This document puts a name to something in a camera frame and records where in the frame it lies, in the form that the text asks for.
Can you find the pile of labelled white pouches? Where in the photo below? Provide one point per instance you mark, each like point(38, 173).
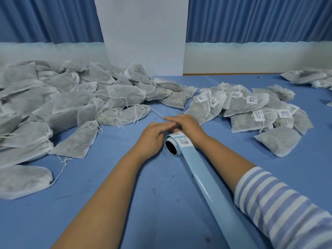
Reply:
point(249, 111)

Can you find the pile of unlabelled white pouches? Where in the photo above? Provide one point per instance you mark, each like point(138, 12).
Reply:
point(64, 106)

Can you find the person's right fingers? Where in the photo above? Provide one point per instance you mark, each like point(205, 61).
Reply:
point(173, 119)

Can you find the person's left fingers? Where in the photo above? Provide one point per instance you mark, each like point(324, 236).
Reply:
point(168, 126)

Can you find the blue white striped sleeve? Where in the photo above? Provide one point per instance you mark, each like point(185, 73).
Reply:
point(282, 212)

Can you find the person's right hand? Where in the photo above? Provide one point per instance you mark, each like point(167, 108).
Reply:
point(193, 128)

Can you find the person's left hand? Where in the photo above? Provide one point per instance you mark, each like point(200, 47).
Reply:
point(151, 138)

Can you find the blue pleated curtain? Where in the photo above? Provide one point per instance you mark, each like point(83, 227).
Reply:
point(259, 19)
point(49, 19)

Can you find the small heap of white pouches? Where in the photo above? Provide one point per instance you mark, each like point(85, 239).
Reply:
point(310, 77)

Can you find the blue label roll with strip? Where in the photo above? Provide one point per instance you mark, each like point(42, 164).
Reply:
point(193, 163)

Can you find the person's right forearm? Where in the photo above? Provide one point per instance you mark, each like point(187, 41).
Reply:
point(223, 159)

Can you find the person's left forearm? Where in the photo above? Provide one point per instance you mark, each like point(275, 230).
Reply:
point(109, 194)

